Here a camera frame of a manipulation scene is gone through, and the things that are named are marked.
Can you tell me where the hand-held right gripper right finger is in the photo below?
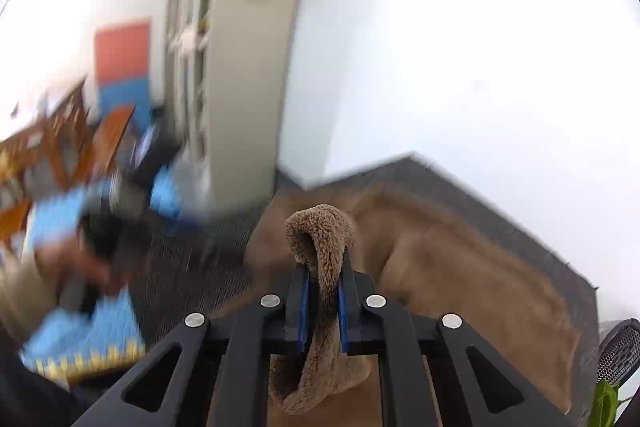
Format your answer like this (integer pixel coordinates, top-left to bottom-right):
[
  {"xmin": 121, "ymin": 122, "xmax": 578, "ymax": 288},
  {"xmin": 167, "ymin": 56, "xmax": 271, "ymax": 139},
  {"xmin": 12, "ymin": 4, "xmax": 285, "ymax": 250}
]
[{"xmin": 336, "ymin": 252, "xmax": 576, "ymax": 427}]

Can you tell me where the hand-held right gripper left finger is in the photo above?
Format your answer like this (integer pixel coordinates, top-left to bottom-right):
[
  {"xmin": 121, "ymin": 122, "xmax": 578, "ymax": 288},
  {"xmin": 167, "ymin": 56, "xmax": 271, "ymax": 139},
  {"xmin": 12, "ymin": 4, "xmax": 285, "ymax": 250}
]
[{"xmin": 70, "ymin": 263, "xmax": 321, "ymax": 427}]

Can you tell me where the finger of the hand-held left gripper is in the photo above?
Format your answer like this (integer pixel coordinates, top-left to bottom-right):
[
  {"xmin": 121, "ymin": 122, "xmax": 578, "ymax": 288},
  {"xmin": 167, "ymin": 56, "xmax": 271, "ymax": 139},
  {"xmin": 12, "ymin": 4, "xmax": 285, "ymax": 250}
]
[{"xmin": 127, "ymin": 122, "xmax": 183, "ymax": 190}]

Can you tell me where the brown fleece sweater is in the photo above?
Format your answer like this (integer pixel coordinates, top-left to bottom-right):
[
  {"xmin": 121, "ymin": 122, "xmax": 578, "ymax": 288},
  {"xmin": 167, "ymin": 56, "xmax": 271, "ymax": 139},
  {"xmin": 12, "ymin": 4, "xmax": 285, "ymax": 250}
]
[{"xmin": 245, "ymin": 184, "xmax": 581, "ymax": 427}]

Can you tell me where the person's left forearm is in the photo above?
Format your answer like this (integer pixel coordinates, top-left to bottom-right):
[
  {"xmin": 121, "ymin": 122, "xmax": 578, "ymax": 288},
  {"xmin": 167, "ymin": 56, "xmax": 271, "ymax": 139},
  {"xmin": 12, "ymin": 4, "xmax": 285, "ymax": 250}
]
[{"xmin": 0, "ymin": 252, "xmax": 61, "ymax": 343}]

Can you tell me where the person's left hand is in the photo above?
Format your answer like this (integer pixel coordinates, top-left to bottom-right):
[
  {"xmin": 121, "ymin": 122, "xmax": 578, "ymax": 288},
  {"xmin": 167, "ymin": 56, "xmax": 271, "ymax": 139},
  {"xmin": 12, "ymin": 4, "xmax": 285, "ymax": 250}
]
[{"xmin": 35, "ymin": 232, "xmax": 131, "ymax": 308}]

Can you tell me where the brown wooden furniture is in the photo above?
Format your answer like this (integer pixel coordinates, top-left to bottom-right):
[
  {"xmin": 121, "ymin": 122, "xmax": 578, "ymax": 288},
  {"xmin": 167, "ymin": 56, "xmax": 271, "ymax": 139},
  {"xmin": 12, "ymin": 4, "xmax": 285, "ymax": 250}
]
[{"xmin": 0, "ymin": 74, "xmax": 137, "ymax": 253}]

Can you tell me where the beige cabinet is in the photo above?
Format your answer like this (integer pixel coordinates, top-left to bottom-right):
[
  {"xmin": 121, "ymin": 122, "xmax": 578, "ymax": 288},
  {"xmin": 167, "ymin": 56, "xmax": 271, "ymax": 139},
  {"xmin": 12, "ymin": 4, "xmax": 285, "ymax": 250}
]
[{"xmin": 164, "ymin": 0, "xmax": 323, "ymax": 220}]

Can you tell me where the green tote bag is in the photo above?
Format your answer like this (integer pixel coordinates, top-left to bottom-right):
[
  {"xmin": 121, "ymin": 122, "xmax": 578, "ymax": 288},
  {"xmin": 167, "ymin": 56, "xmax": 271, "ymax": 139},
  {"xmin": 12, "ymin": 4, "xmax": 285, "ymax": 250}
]
[{"xmin": 589, "ymin": 379, "xmax": 623, "ymax": 427}]

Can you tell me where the black mesh chair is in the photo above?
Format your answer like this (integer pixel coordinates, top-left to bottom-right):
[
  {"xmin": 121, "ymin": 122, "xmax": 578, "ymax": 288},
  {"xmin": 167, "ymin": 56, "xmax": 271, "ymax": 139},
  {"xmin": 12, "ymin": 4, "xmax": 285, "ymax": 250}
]
[{"xmin": 596, "ymin": 318, "xmax": 640, "ymax": 388}]

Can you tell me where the red and blue wall panel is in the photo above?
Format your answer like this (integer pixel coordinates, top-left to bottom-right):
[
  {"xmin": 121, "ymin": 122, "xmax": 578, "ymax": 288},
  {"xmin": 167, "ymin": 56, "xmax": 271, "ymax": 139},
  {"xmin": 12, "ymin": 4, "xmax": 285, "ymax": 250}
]
[{"xmin": 94, "ymin": 19, "xmax": 153, "ymax": 120}]

